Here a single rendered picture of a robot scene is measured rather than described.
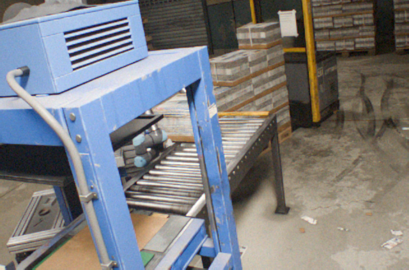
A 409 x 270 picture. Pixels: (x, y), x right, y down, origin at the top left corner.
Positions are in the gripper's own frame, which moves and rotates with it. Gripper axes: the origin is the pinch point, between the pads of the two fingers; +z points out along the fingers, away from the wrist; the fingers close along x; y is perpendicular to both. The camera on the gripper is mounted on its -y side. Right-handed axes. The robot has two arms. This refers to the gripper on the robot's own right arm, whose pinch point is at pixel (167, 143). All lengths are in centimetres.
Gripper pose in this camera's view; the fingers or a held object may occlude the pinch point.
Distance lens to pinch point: 273.8
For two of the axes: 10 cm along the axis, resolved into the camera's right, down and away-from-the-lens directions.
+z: 4.2, -3.5, 8.4
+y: -1.6, -9.4, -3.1
